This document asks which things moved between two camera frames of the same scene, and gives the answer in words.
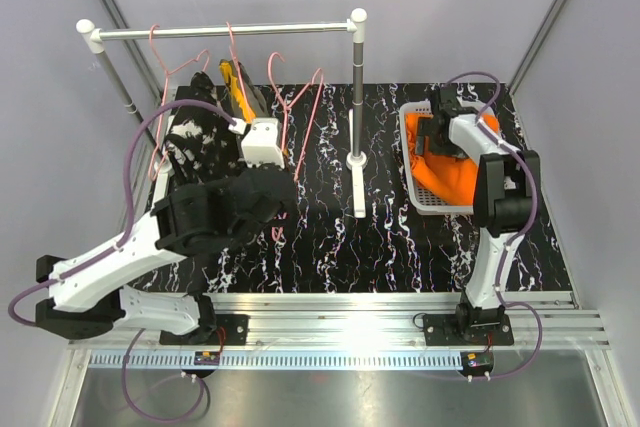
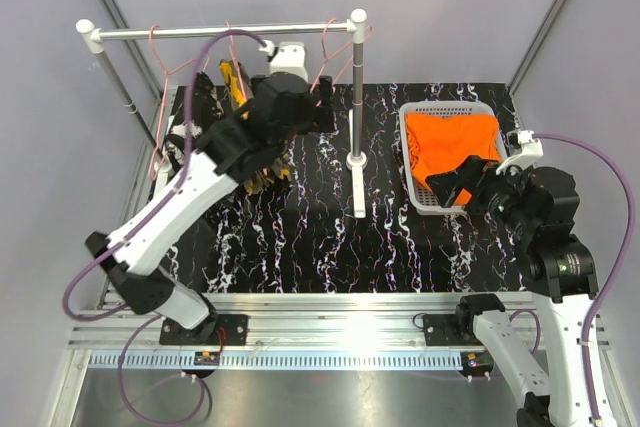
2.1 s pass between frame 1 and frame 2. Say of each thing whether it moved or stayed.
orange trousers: stayed
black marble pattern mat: stayed
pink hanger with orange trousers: moved
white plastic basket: stayed
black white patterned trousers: stayed
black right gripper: moved
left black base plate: stayed
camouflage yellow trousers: stayed
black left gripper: moved
